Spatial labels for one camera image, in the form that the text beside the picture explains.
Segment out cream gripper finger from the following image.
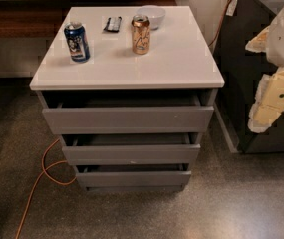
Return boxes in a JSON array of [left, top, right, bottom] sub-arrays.
[[248, 67, 284, 133], [245, 27, 269, 53]]

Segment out grey top drawer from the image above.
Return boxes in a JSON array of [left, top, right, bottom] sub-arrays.
[[43, 106, 214, 134]]

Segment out grey drawer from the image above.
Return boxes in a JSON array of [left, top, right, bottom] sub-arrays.
[[76, 164, 191, 188], [43, 106, 214, 134], [60, 133, 200, 165]]

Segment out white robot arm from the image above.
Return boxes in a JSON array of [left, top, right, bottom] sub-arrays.
[[245, 7, 284, 133]]

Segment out white top drawer cabinet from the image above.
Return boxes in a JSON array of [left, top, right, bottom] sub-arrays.
[[30, 6, 224, 191]]

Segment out grey middle drawer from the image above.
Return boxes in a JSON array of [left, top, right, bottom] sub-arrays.
[[60, 133, 200, 165]]

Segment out grey bottom drawer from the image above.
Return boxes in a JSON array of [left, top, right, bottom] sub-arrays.
[[76, 164, 191, 188]]

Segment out white bowl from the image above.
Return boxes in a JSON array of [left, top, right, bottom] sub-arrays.
[[137, 5, 166, 30]]

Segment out gold soda can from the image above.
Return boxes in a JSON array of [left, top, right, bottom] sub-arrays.
[[132, 14, 150, 55]]

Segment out black snack packet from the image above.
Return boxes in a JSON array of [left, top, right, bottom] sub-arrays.
[[104, 17, 122, 33]]

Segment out blue soda can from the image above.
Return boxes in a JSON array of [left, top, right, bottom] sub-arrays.
[[64, 22, 90, 63]]

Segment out brown wooden bench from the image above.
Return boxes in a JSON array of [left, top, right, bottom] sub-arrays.
[[0, 0, 177, 38]]

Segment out orange floor cable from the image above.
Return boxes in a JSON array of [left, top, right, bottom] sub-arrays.
[[14, 138, 78, 239]]

